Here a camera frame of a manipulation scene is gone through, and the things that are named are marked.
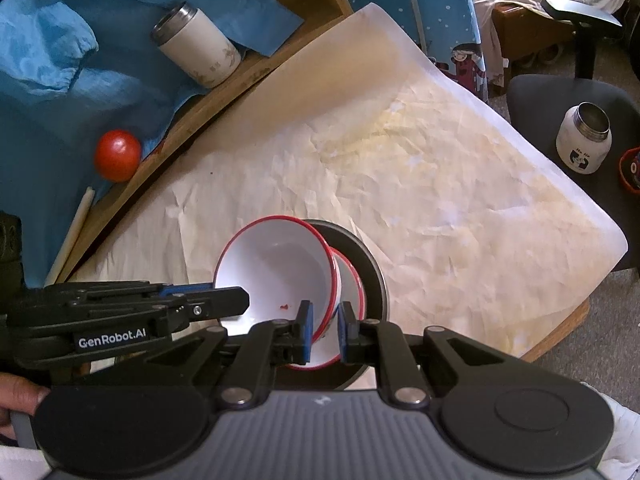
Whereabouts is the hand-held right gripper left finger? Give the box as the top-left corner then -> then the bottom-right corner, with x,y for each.
145,300 -> 316,406

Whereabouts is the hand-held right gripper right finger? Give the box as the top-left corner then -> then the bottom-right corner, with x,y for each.
336,301 -> 521,406

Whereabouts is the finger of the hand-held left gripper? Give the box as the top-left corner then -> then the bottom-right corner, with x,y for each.
167,286 -> 250,327
159,283 -> 217,298

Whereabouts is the white red-rimmed bowl with speck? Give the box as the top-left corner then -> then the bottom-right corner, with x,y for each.
212,216 -> 337,342

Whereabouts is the person's left hand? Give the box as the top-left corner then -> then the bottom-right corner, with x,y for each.
0,374 -> 52,441

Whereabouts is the white stick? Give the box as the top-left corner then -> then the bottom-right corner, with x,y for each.
45,186 -> 96,286

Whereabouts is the red tomato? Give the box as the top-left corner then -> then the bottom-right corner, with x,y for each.
94,130 -> 142,183

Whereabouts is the cream paper sheet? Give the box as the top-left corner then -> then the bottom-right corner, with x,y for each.
65,2 -> 628,361

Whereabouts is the blue cloth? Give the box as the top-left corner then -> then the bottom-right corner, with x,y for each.
0,0 -> 305,288

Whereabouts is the curved wooden board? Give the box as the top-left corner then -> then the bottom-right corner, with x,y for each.
52,0 -> 354,286

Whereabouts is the white thermos cup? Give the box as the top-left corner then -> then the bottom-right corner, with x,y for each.
151,1 -> 242,87

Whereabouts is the black office chair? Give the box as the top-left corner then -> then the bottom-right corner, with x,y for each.
505,0 -> 640,281

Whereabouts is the person's white clothing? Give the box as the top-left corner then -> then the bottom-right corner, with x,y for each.
0,382 -> 640,480

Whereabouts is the white jar with steel neck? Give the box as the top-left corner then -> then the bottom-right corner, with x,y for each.
556,102 -> 613,175

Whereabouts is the red rimmed container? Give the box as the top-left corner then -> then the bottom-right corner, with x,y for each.
619,146 -> 640,191

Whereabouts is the blue dotted printed blanket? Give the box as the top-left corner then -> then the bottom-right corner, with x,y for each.
350,0 -> 488,101

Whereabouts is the wooden bed frame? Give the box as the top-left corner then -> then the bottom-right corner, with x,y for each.
490,2 -> 581,98

